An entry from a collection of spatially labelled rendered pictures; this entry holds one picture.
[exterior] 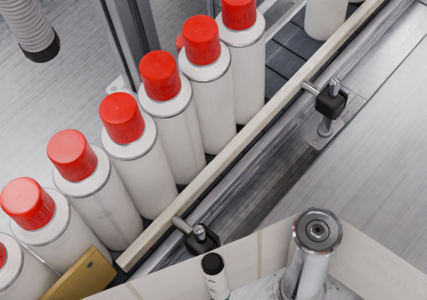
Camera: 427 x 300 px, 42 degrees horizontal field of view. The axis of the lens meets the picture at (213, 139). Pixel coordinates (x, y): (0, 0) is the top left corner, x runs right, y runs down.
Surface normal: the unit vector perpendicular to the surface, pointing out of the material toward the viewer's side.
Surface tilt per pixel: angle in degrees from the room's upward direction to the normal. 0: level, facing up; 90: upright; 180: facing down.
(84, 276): 90
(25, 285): 90
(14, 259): 42
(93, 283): 90
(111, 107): 3
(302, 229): 0
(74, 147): 2
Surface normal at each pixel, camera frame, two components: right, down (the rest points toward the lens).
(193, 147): 0.70, 0.61
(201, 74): -0.15, 0.23
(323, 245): -0.07, -0.47
